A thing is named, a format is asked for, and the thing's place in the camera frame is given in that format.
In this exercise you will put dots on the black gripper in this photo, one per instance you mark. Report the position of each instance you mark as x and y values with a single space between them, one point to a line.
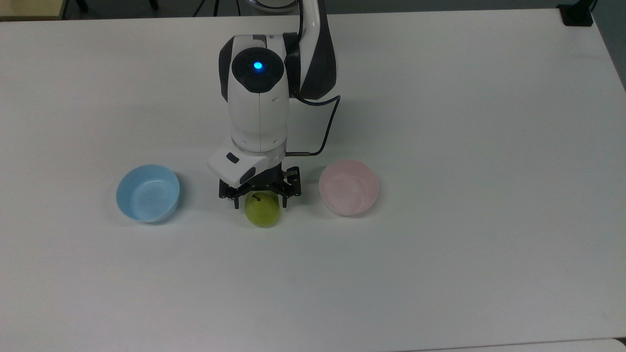
289 183

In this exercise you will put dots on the green apple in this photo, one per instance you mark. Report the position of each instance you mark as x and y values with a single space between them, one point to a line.
263 212

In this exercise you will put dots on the black tripod legs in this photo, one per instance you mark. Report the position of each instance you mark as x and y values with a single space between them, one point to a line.
215 6

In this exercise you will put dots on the blue plastic bowl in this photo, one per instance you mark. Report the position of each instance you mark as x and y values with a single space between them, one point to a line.
147 195

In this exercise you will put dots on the light wooden furniture top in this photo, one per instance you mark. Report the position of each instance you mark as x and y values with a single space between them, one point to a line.
32 9

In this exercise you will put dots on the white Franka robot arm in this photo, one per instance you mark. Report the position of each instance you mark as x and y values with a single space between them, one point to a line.
259 107

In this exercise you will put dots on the black corner table clamp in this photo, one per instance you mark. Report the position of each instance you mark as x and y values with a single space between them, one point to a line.
577 13

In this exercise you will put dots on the pink plastic bowl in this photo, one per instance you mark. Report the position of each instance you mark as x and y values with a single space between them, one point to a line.
348 188

